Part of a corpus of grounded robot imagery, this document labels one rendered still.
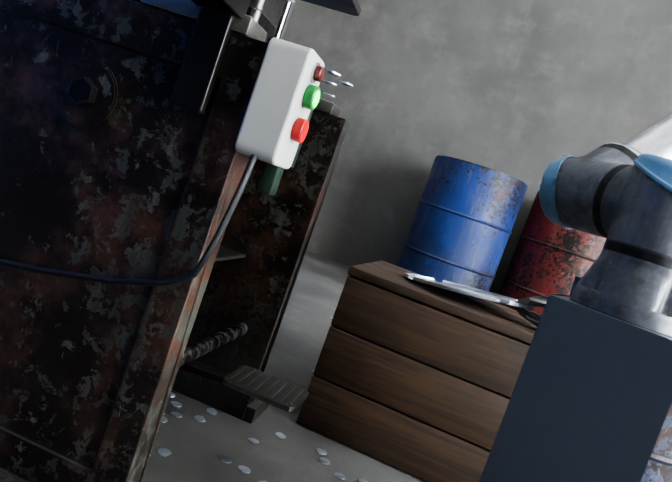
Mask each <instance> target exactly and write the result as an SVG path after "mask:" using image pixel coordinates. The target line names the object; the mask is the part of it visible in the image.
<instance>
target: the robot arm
mask: <svg viewBox="0 0 672 482"><path fill-rule="evenodd" d="M539 199H540V204H541V208H542V210H543V212H544V214H545V216H546V217H547V218H548V219H549V220H550V221H551V222H553V223H555V224H558V225H561V226H563V227H564V228H566V229H574V230H578V231H581V232H585V233H589V234H593V235H596V236H600V237H604V238H606V241H605V244H604V246H603V249H602V252H601V254H600V256H599V257H598V258H597V260H596V261H595V262H594V263H593V264H592V266H591V267H590V268H589V269H588V270H587V272H586V273H585V274H584V275H583V277H582V278H581V279H580V280H579V281H578V283H577V284H576V285H575V287H574V289H573V292H572V294H571V296H569V295H566V294H550V295H559V296H568V297H570V300H572V301H574V302H576V303H579V304H581V305H583V306H586V307H588V308H590V309H593V310H595V311H598V312H601V313H603V314H606V315H608V316H611V317H614V318H616V319H619V320H622V321H624V322H627V323H630V324H632V325H635V326H638V327H641V328H644V329H646V330H649V331H652V332H655V333H658V334H661V335H664V336H667V337H670V338H672V114H671V115H669V116H668V117H666V118H664V119H663V120H661V121H659V122H658V123H656V124H654V125H653V126H651V127H649V128H648V129H646V130H644V131H643V132H641V133H639V134H638V135H636V136H634V137H633V138H631V139H629V140H628V141H626V142H625V143H623V144H620V143H607V144H604V145H602V146H600V147H598V148H597V149H595V150H593V151H591V152H590V153H588V154H586V155H585V156H582V157H575V156H572V155H568V156H563V157H559V158H557V159H555V160H554V161H553V162H552V163H551V164H550V165H549V166H548V167H547V169H546V170H545V172H544V174H543V177H542V183H541V184H540V189H539ZM548 297H549V295H542V296H534V297H527V298H523V299H520V300H518V301H515V303H520V304H525V305H531V306H533V307H543V308H544V307H545V305H546V302H547V299H548ZM514 308H515V309H516V311H517V312H518V313H519V314H520V315H521V316H522V317H523V318H525V319H526V320H528V321H529V322H530V323H532V324H533V325H535V326H538V323H539V321H540V318H541V315H539V314H537V313H536V312H531V311H528V310H527V309H525V308H520V307H515V306H514Z"/></svg>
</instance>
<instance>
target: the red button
mask: <svg viewBox="0 0 672 482"><path fill-rule="evenodd" d="M308 129H309V121H308V120H306V119H303V118H297V119H296V121H295V123H294V125H293V127H292V131H291V139H292V141H295V142H298V143H302V142H303V141H304V140H305V138H306V136H307V133H308Z"/></svg>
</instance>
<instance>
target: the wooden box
mask: <svg viewBox="0 0 672 482"><path fill-rule="evenodd" d="M405 273H412V274H417V273H415V272H412V271H409V270H407V269H404V268H401V267H399V266H396V265H393V264H391V263H388V262H385V261H382V260H381V261H376V262H370V263H365V264H359V265H354V266H350V268H349V271H348V274H349V275H350V276H348V277H347V279H346V282H345V285H344V288H343V290H342V293H341V296H340V299H339V302H338V305H337V308H336V310H335V313H334V316H333V319H332V322H331V326H330V327H329V330H328V333H327V336H326V339H325V342H324V345H323V347H322V350H321V353H320V356H319V359H318V362H317V364H316V367H315V370H314V375H313V376H312V379H311V381H310V384H309V387H308V390H307V391H308V392H309V393H308V396H307V398H306V400H305V401H304V402H303V404H302V407H301V410H300V413H299V416H298V418H297V421H296V423H298V424H300V425H302V426H305V427H307V428H309V429H311V430H313V431H316V432H318V433H320V434H322V435H324V436H327V437H329V438H331V439H333V440H335V441H338V442H340V443H342V444H344V445H346V446H348V447H351V448H353V449H355V450H357V451H359V452H362V453H364V454H366V455H368V456H370V457H373V458H375V459H377V460H379V461H381V462H384V463H386V464H388V465H390V466H392V467H395V468H397V469H399V470H401V471H403V472H405V473H408V474H410V475H412V476H414V477H416V478H419V479H421V480H423V481H425V482H479V481H480V478H481V475H482V473H483V470H484V467H485V465H486V462H487V459H488V457H489V454H490V451H491V449H492V446H493V443H494V441H495V438H496V435H497V433H498V430H499V427H500V425H501V422H502V419H503V417H504V414H505V411H506V409H507V406H508V403H509V401H510V398H511V395H512V393H513V390H514V387H515V385H516V382H517V379H518V377H519V374H520V371H521V369H522V366H523V363H524V361H525V358H526V355H527V353H528V350H529V347H530V345H531V342H532V339H533V337H534V334H535V331H536V329H537V327H536V326H535V325H533V324H532V323H530V322H529V321H528V320H526V319H525V318H523V317H522V316H521V315H520V314H519V313H518V312H517V311H516V310H514V309H511V308H509V307H506V306H503V305H501V304H498V303H495V302H493V301H488V300H484V299H480V298H476V297H472V296H468V295H464V294H460V293H456V292H453V291H449V290H445V289H442V288H438V287H434V286H431V285H427V284H424V283H421V282H418V281H415V280H412V279H409V278H407V277H405ZM417 275H420V274H417Z"/></svg>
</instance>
